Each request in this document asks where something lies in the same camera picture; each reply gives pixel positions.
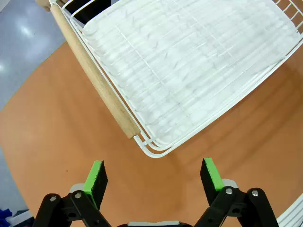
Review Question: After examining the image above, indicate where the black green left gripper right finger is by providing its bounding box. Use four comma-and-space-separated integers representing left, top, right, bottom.
194, 157, 280, 227

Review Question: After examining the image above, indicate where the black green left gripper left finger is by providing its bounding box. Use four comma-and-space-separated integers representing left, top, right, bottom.
33, 160, 112, 227

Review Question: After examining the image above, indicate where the white ribbed plastic panel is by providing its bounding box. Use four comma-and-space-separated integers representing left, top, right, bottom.
276, 193, 303, 227

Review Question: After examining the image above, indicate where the blue cloth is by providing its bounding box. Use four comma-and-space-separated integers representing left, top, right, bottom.
0, 207, 13, 223

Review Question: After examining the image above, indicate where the white ribbed drain tray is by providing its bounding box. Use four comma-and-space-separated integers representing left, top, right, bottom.
82, 0, 301, 148

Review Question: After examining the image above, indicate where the white wire dish rack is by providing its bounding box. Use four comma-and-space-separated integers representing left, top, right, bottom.
49, 0, 303, 158

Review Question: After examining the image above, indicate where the wooden rack handle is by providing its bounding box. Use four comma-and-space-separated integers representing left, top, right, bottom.
50, 5, 141, 140

